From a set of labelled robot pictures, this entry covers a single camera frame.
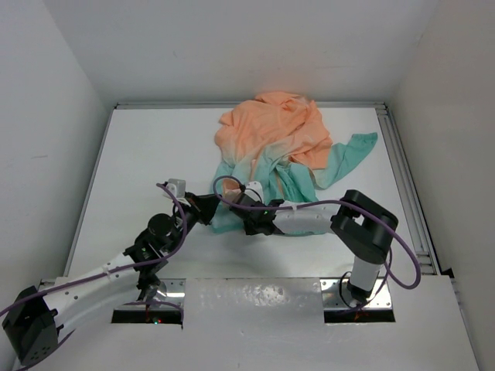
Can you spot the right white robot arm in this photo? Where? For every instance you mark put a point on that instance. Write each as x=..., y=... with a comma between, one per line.
x=359, y=222

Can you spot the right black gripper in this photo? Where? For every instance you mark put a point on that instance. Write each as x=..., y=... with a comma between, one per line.
x=250, y=229

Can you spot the orange and teal jacket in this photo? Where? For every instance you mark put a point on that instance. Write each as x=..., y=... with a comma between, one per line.
x=279, y=139

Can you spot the aluminium frame rail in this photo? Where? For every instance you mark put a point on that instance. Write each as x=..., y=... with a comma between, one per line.
x=148, y=143

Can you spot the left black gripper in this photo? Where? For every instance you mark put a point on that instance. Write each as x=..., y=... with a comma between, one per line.
x=202, y=204

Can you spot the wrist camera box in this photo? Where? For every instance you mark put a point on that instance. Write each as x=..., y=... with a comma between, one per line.
x=177, y=187
x=255, y=191

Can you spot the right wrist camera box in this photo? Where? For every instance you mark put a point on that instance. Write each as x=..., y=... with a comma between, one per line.
x=255, y=191

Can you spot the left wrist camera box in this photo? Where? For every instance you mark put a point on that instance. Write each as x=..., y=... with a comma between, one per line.
x=177, y=187

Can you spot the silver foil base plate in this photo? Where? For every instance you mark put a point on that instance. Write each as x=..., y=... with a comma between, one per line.
x=165, y=303

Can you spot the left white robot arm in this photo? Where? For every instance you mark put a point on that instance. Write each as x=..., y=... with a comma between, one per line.
x=38, y=321

